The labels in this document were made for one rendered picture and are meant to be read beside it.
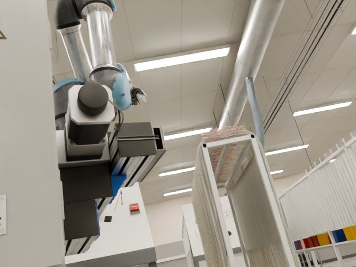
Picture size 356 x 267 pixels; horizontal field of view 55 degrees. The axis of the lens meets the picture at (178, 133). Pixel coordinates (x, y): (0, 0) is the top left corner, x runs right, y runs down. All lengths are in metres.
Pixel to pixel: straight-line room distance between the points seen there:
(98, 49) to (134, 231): 1.04
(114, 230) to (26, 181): 1.45
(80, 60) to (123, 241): 0.95
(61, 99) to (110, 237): 0.94
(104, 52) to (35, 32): 0.63
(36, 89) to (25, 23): 0.13
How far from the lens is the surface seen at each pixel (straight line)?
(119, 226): 1.94
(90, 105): 0.67
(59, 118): 1.15
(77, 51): 1.44
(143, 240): 1.86
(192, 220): 5.05
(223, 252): 2.10
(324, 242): 6.36
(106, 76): 1.16
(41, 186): 0.50
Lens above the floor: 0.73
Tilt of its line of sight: 22 degrees up
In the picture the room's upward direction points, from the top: 12 degrees counter-clockwise
